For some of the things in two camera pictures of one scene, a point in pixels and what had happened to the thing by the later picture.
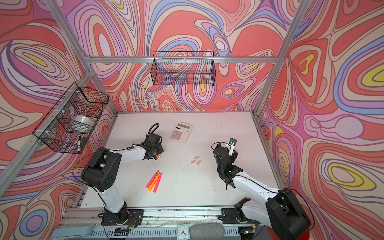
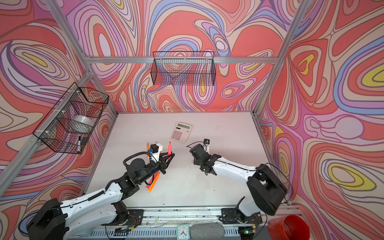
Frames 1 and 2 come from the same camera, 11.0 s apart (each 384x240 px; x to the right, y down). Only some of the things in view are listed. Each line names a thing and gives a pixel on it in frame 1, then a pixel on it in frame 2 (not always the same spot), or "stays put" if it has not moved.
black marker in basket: [79, 144] stays put
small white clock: [183, 232] stays put
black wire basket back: [186, 68] stays put
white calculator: [181, 132] stays put
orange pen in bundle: [154, 182] stays put
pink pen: [157, 183] → [169, 150]
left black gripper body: [156, 148] → [162, 163]
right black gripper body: [226, 173] → [202, 160]
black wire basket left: [69, 126] stays put
